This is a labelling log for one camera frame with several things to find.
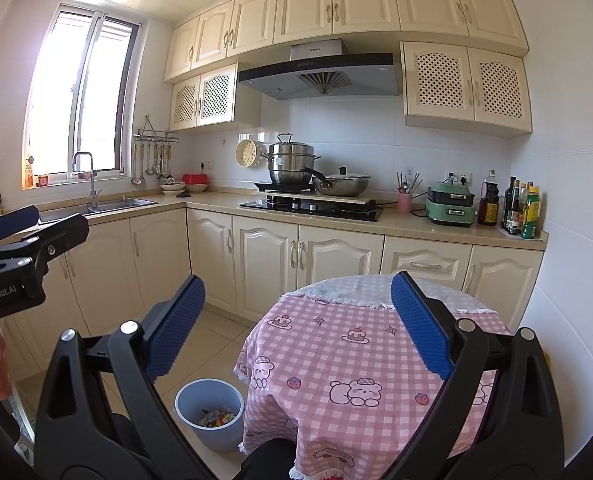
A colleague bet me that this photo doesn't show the steel wok with lid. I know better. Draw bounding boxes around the steel wok with lid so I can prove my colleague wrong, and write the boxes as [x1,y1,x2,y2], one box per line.
[299,166,372,197]

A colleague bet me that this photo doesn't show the cream wall cabinet row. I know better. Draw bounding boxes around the cream wall cabinet row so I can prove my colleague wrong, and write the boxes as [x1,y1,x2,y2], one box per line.
[164,0,529,83]

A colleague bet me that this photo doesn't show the dark bottle white label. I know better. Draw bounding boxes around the dark bottle white label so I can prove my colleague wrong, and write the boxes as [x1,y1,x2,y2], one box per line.
[507,180,523,236]

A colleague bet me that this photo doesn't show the wall utensil rack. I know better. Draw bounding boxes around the wall utensil rack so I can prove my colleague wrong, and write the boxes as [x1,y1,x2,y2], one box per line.
[132,115,180,143]

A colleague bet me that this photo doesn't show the wooden board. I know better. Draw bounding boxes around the wooden board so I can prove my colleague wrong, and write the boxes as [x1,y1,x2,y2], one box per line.
[254,191,374,206]

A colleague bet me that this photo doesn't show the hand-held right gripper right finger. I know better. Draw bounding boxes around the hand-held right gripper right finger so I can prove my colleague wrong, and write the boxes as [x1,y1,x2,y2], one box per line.
[383,270,564,480]

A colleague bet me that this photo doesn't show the white lace cloth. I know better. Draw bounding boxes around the white lace cloth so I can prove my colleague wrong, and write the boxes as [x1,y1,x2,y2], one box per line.
[294,273,499,313]

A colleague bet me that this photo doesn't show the grey range hood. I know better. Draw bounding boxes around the grey range hood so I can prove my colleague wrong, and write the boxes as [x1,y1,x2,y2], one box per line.
[236,38,401,101]

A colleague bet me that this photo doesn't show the sliding window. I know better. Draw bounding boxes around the sliding window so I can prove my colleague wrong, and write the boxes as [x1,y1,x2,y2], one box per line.
[24,5,142,188]

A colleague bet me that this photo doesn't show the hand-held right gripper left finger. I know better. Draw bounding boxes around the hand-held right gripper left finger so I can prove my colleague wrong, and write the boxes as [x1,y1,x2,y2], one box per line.
[34,274,217,480]

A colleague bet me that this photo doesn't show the white tray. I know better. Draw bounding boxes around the white tray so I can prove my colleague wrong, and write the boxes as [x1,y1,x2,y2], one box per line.
[496,225,543,241]

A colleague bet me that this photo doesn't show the steel faucet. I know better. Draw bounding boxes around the steel faucet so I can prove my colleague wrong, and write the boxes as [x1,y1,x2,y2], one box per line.
[71,151,103,209]

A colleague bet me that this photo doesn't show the blue plastic bin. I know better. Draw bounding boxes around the blue plastic bin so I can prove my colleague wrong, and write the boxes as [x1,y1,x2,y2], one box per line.
[175,378,246,453]

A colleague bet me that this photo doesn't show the steel sink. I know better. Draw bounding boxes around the steel sink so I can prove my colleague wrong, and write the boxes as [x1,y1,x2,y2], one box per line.
[39,196,158,223]

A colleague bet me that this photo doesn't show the row of hanging utensils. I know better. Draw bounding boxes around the row of hanging utensils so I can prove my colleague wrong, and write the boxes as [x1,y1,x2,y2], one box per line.
[130,141,174,187]

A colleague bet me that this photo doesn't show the lattice door wall cabinet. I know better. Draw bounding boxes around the lattice door wall cabinet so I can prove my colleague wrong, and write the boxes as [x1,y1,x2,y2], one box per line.
[400,41,533,138]
[170,62,262,133]

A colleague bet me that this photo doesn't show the cream base cabinets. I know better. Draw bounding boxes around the cream base cabinets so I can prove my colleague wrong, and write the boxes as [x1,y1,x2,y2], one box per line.
[0,207,544,381]

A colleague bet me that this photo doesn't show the green bottle yellow cap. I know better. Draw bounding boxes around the green bottle yellow cap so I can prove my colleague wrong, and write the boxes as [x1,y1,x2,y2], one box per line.
[520,186,541,239]

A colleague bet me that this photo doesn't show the pink checked tablecloth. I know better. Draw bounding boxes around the pink checked tablecloth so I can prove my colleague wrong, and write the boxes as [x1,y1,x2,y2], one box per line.
[234,287,514,480]

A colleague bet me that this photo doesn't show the steel steamer pot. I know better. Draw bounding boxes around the steel steamer pot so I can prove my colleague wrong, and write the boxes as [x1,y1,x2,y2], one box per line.
[268,133,322,186]

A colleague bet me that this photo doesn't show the green electric cooker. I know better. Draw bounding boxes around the green electric cooker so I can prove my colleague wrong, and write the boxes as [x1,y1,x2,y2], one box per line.
[425,182,478,228]

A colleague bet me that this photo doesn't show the black glass gas stove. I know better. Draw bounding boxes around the black glass gas stove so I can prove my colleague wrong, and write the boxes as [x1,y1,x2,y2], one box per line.
[240,197,383,222]

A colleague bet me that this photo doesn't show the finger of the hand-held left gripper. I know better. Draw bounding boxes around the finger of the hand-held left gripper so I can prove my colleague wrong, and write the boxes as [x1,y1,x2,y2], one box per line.
[0,212,90,293]
[0,204,40,250]

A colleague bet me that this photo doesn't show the tall dark sauce bottle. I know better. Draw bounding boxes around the tall dark sauce bottle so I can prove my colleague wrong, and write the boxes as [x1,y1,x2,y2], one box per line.
[501,176,518,231]

